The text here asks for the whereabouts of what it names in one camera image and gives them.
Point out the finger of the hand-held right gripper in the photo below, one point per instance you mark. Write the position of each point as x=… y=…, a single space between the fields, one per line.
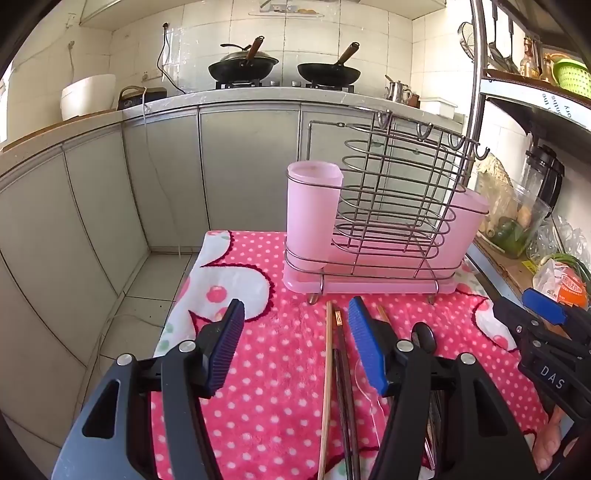
x=542 y=304
x=512 y=316

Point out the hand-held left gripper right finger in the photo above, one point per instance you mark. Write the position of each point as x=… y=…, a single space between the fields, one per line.
x=364 y=350

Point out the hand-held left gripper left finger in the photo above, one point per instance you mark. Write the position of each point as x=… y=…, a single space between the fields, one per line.
x=226 y=350

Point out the clear plastic spoon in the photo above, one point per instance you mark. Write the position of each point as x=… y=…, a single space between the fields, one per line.
x=367 y=383

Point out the brown chopstick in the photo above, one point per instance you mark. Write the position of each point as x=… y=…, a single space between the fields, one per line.
x=382 y=313

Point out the black spoon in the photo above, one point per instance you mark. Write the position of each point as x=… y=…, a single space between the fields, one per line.
x=424 y=337

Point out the person's right hand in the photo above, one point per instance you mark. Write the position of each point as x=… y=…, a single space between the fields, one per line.
x=547 y=443

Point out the dark chopstick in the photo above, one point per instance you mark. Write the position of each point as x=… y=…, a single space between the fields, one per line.
x=340 y=415
x=345 y=369

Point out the orange food packet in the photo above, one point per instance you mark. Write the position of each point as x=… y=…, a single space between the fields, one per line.
x=568 y=286

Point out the green onions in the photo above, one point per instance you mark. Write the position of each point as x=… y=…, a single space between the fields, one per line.
x=570 y=263

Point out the pink polka dot blanket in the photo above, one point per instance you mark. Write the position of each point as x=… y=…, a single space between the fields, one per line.
x=268 y=392

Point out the clear plastic bag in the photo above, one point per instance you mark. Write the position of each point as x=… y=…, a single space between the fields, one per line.
x=568 y=235

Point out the glass jar with vegetables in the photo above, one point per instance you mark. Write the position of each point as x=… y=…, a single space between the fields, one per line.
x=508 y=230

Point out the metal utensil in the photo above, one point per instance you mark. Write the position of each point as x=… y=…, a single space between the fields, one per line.
x=435 y=424

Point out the black blender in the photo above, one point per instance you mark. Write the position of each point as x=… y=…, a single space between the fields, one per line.
x=547 y=175

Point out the beige lumpy bag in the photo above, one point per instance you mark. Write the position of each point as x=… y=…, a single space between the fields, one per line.
x=496 y=173

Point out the grey kitchen counter cabinets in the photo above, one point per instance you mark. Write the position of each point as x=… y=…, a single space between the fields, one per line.
x=92 y=207

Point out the metal kitchen shelf rack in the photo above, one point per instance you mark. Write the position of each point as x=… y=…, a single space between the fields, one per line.
x=521 y=90

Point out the white rectangular container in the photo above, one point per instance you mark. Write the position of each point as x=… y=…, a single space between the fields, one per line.
x=436 y=107

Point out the green plastic colander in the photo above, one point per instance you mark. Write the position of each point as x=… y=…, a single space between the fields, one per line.
x=572 y=78

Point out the amber glass bottle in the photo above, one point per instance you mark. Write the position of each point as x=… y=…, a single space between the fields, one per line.
x=531 y=57
x=548 y=69

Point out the metal kettle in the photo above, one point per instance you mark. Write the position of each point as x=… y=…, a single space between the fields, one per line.
x=397 y=92

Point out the hanging dark ladle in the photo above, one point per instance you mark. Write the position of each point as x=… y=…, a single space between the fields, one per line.
x=503 y=50

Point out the black countertop appliance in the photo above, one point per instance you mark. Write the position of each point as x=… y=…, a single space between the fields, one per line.
x=143 y=97

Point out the gas stove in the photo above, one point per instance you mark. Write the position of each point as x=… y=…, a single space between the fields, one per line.
x=281 y=84

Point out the black wok with lid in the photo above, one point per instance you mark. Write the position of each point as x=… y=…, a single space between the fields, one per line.
x=242 y=67

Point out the wooden cutting board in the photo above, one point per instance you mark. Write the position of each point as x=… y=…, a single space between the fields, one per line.
x=46 y=129

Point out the white rice cooker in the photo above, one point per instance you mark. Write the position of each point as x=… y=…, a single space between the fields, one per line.
x=87 y=97

